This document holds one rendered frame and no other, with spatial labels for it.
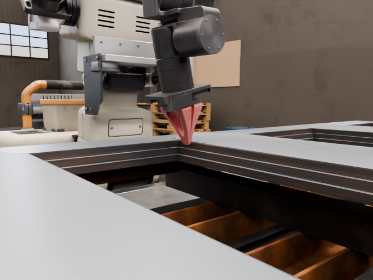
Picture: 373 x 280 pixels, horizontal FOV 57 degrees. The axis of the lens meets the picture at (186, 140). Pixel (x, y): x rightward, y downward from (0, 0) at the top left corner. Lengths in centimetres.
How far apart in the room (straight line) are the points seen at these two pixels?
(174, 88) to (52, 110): 80
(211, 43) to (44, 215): 36
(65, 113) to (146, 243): 115
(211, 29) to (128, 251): 40
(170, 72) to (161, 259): 43
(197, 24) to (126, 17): 60
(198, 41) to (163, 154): 22
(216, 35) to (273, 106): 486
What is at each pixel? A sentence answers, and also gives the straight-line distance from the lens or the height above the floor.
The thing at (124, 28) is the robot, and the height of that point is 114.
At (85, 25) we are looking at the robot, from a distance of 104.
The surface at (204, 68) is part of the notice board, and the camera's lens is 636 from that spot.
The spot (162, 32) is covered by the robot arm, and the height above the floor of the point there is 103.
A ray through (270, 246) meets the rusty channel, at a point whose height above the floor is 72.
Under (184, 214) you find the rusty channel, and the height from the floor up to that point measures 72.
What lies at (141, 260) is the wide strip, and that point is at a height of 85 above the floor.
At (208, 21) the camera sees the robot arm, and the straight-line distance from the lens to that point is 53.
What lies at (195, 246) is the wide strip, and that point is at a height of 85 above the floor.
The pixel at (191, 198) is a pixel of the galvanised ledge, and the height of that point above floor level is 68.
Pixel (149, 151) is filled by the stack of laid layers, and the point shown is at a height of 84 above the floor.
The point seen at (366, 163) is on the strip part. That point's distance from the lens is 47.
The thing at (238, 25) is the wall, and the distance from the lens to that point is 595.
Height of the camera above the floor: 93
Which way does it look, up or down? 7 degrees down
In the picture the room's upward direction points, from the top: straight up
